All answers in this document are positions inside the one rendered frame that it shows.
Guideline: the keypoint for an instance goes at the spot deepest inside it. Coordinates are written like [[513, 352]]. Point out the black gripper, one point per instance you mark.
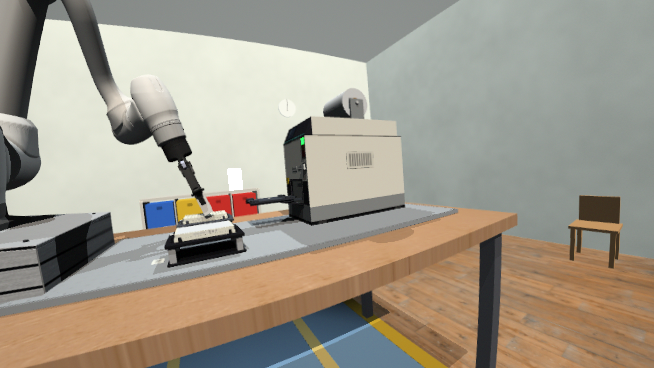
[[178, 150]]

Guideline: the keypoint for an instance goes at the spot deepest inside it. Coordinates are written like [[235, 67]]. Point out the white cylinder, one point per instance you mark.
[[339, 105]]

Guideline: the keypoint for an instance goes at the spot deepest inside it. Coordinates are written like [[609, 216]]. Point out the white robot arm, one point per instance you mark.
[[151, 107]]

